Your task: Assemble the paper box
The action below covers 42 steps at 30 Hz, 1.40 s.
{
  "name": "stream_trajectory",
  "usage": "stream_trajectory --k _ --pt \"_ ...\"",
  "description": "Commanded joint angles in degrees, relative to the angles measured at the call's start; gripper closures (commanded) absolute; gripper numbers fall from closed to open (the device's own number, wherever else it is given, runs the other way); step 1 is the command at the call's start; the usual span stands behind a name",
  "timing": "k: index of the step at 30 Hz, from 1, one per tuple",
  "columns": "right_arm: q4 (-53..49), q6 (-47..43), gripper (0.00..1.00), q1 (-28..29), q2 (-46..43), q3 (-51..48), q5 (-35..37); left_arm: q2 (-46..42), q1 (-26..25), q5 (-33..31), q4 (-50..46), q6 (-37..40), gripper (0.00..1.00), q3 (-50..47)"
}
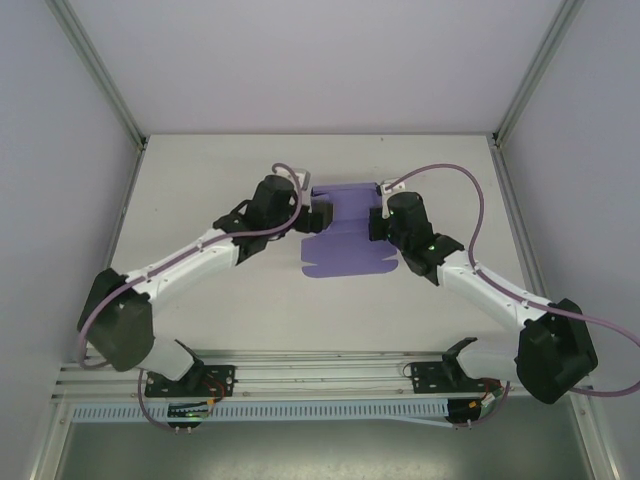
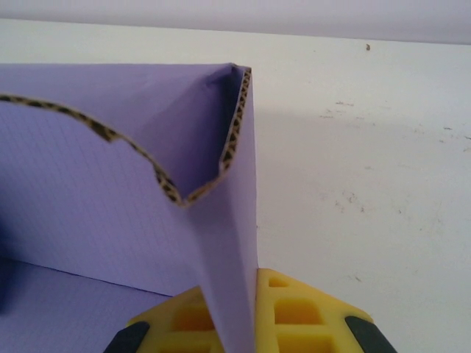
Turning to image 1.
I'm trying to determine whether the purple paper box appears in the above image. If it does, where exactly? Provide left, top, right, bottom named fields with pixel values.
left=301, top=182, right=399, bottom=279

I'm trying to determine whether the black controller box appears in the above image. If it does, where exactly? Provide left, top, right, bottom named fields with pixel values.
left=446, top=398, right=489, bottom=430
left=167, top=402, right=209, bottom=431

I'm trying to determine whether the grey metal panel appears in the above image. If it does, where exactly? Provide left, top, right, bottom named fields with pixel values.
left=59, top=422, right=596, bottom=480

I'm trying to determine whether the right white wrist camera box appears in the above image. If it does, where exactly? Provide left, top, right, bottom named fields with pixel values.
left=377, top=180, right=409, bottom=220

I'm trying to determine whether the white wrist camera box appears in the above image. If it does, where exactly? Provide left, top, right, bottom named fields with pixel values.
left=284, top=168, right=312, bottom=205
left=377, top=180, right=409, bottom=220

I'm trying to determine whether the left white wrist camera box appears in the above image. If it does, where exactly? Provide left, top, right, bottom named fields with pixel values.
left=284, top=168, right=312, bottom=205

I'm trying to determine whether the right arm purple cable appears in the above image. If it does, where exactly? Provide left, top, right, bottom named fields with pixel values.
left=387, top=162, right=640, bottom=431

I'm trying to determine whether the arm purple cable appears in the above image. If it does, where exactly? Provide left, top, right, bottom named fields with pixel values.
left=387, top=162, right=640, bottom=431
left=77, top=162, right=306, bottom=434

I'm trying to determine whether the aluminium table side rail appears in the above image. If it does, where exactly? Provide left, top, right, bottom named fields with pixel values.
left=79, top=142, right=147, bottom=362
left=489, top=142, right=551, bottom=306

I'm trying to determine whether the aluminium mounting rail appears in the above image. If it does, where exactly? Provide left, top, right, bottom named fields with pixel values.
left=49, top=349, right=596, bottom=401

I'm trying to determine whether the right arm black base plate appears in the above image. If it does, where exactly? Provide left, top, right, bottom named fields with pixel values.
left=409, top=360, right=501, bottom=396

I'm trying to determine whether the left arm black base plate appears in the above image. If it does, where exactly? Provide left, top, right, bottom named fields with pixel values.
left=144, top=364, right=237, bottom=400

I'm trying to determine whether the slotted white cable duct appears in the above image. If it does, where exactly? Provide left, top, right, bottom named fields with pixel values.
left=72, top=397, right=454, bottom=426

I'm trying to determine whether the aluminium frame post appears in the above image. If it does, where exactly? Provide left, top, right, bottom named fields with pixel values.
left=47, top=0, right=149, bottom=151
left=492, top=0, right=586, bottom=147

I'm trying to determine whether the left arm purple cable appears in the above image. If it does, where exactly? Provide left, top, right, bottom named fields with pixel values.
left=77, top=162, right=306, bottom=434

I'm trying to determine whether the aluminium frame leg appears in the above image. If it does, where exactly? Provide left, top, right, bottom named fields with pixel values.
left=29, top=399, right=71, bottom=480
left=569, top=394, right=617, bottom=480

